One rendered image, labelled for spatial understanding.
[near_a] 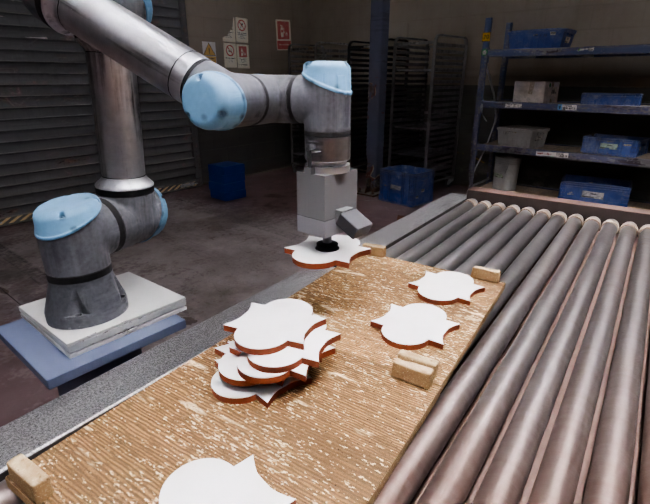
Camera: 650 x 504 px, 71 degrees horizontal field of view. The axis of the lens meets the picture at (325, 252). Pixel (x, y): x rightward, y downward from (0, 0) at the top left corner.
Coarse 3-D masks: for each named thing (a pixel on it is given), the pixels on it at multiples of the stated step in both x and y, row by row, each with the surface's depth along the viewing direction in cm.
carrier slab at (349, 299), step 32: (320, 288) 94; (352, 288) 94; (384, 288) 94; (352, 320) 81; (448, 320) 81; (480, 320) 81; (352, 352) 72; (384, 352) 72; (416, 352) 72; (448, 352) 72
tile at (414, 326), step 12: (396, 312) 82; (408, 312) 82; (420, 312) 82; (432, 312) 82; (444, 312) 82; (372, 324) 79; (384, 324) 78; (396, 324) 78; (408, 324) 78; (420, 324) 78; (432, 324) 78; (444, 324) 78; (456, 324) 78; (384, 336) 75; (396, 336) 74; (408, 336) 74; (420, 336) 74; (432, 336) 74; (444, 336) 76; (408, 348) 72; (420, 348) 73
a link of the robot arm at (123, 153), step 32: (128, 0) 81; (96, 64) 84; (96, 96) 86; (128, 96) 87; (96, 128) 89; (128, 128) 89; (128, 160) 91; (96, 192) 93; (128, 192) 92; (128, 224) 92; (160, 224) 100
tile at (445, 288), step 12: (432, 276) 97; (444, 276) 97; (456, 276) 97; (468, 276) 97; (420, 288) 91; (432, 288) 91; (444, 288) 91; (456, 288) 91; (468, 288) 91; (480, 288) 91; (432, 300) 87; (444, 300) 86; (456, 300) 88; (468, 300) 86
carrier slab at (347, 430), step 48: (192, 384) 65; (336, 384) 65; (384, 384) 65; (96, 432) 56; (144, 432) 56; (192, 432) 56; (240, 432) 56; (288, 432) 56; (336, 432) 56; (384, 432) 56; (96, 480) 49; (144, 480) 49; (288, 480) 49; (336, 480) 49; (384, 480) 50
